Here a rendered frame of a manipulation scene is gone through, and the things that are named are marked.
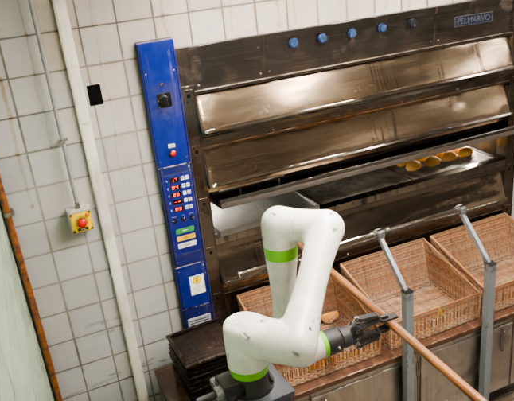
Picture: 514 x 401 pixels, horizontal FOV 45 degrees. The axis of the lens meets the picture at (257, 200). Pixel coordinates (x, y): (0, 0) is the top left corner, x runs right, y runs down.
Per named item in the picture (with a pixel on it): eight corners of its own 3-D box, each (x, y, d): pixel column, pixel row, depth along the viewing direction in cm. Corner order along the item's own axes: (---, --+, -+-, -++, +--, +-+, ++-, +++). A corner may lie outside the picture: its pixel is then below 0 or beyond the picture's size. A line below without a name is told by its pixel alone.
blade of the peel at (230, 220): (319, 209, 322) (319, 204, 321) (220, 236, 304) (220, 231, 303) (289, 187, 353) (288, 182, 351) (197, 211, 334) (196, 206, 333)
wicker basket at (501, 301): (426, 277, 365) (426, 235, 354) (502, 251, 383) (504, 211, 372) (485, 317, 323) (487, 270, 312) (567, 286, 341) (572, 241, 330)
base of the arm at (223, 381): (206, 422, 184) (204, 406, 182) (188, 393, 196) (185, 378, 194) (282, 388, 194) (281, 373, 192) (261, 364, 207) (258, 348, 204)
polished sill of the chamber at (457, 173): (212, 240, 310) (211, 233, 308) (497, 162, 368) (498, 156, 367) (216, 245, 304) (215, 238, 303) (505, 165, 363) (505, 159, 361)
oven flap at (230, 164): (209, 189, 292) (200, 146, 291) (508, 116, 351) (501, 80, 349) (212, 188, 288) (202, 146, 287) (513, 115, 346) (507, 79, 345)
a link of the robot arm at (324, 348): (296, 378, 209) (293, 350, 206) (281, 359, 221) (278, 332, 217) (332, 364, 214) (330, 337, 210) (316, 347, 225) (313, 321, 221)
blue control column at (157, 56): (129, 288, 505) (72, 14, 422) (148, 282, 510) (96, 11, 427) (204, 445, 338) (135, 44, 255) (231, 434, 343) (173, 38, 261)
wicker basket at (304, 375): (239, 339, 326) (234, 293, 316) (334, 308, 344) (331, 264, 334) (278, 394, 284) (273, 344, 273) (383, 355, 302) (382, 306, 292)
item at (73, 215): (70, 229, 273) (64, 208, 269) (93, 223, 276) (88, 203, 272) (72, 235, 266) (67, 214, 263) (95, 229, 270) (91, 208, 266)
